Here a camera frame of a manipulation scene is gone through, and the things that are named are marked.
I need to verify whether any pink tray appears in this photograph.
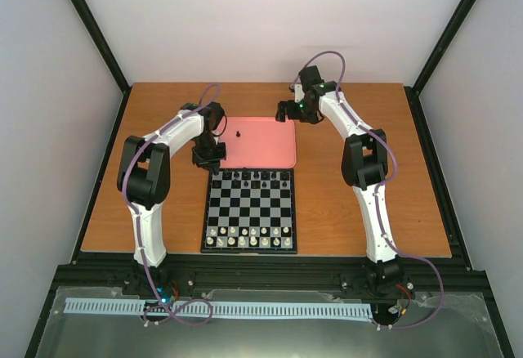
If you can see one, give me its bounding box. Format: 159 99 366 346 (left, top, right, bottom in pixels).
217 117 297 168

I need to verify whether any black aluminium frame base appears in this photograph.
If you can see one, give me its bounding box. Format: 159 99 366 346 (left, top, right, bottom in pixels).
25 87 514 357

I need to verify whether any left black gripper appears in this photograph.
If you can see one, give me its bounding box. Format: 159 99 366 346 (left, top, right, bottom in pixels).
192 132 226 172

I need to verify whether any light blue cable duct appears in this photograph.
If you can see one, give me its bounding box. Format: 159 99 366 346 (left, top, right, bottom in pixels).
63 298 373 322

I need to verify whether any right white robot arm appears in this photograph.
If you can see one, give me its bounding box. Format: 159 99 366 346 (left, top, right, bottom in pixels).
275 65 402 298

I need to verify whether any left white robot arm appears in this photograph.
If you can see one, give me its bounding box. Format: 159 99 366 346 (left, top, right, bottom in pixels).
117 102 226 295

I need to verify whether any black and grey chessboard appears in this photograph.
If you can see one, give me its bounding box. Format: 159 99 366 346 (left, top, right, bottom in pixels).
200 168 297 255

